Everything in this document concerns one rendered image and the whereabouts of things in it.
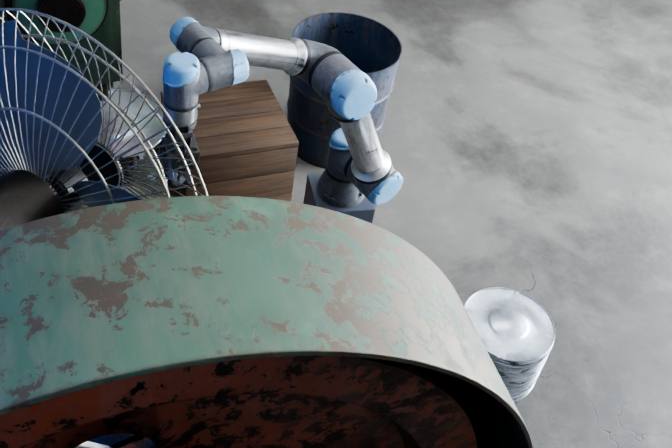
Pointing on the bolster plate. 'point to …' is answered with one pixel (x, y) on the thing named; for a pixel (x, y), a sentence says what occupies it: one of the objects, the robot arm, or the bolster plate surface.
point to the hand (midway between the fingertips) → (177, 178)
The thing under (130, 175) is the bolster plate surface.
